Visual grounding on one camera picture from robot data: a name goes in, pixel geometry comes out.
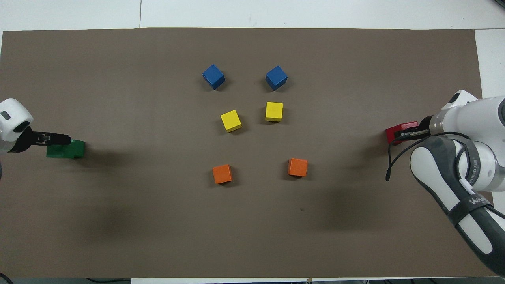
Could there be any yellow wooden cube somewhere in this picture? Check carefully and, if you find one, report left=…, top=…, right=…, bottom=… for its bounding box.
left=220, top=110, right=242, bottom=133
left=265, top=102, right=284, bottom=122

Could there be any orange wooden cube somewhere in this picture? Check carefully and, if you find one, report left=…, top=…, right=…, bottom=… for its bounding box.
left=288, top=158, right=308, bottom=177
left=212, top=164, right=233, bottom=185

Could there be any grey velcro strap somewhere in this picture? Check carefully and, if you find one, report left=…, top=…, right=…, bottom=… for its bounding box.
left=454, top=136, right=480, bottom=192
left=448, top=195, right=494, bottom=226

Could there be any blue wooden cube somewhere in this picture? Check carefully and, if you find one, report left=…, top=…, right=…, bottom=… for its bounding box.
left=202, top=64, right=226, bottom=90
left=265, top=65, right=288, bottom=91

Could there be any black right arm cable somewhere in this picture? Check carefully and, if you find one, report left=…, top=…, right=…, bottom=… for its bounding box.
left=385, top=131, right=472, bottom=182

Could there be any brown table mat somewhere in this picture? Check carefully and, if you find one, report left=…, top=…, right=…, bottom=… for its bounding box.
left=0, top=28, right=501, bottom=278

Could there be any green wooden cube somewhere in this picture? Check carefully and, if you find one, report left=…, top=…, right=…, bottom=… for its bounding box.
left=47, top=144, right=73, bottom=159
left=70, top=140, right=86, bottom=159

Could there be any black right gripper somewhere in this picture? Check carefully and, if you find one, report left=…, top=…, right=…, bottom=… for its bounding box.
left=394, top=117, right=433, bottom=142

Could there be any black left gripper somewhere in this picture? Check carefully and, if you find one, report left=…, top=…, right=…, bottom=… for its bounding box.
left=20, top=125, right=72, bottom=152

